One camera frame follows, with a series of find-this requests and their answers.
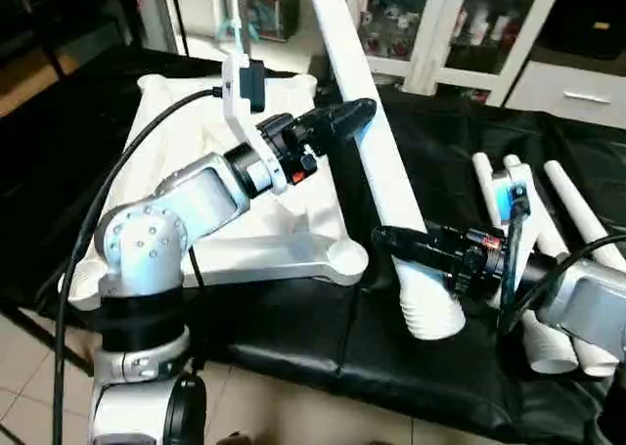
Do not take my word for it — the white drawer unit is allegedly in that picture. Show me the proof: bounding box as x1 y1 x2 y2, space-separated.
504 62 626 128

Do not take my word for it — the black mat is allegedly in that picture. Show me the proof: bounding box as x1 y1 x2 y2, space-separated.
0 44 626 445

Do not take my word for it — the light blue metal frame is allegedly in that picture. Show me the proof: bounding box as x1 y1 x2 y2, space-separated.
220 0 257 55

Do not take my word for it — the dark storage box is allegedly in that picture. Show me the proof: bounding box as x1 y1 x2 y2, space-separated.
245 0 299 41

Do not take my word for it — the black box yellow label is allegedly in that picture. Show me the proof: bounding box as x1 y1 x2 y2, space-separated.
536 0 626 65

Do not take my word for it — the white plastic table leg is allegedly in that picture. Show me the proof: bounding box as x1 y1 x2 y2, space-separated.
504 155 626 379
543 161 626 270
472 154 580 376
303 0 467 341

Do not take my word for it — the white glass-door cabinet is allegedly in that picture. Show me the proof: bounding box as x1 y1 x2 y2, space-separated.
342 0 568 104

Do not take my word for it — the white plastic table top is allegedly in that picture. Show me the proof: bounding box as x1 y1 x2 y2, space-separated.
73 73 371 314

